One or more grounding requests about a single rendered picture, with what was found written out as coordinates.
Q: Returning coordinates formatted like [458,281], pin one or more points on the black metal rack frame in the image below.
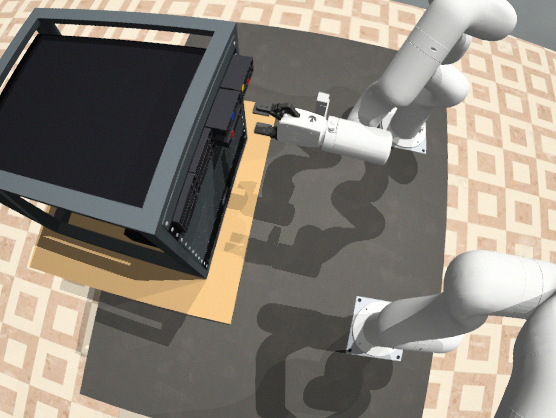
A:
[94,114]

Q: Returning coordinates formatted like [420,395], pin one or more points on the tan flat board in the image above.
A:
[212,298]

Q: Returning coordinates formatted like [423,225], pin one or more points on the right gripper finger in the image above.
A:
[266,109]
[266,130]

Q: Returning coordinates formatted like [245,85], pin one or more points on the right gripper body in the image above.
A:
[300,131]

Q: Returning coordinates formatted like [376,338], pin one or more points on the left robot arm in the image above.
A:
[479,283]

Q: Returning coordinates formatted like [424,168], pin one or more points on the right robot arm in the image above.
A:
[410,71]

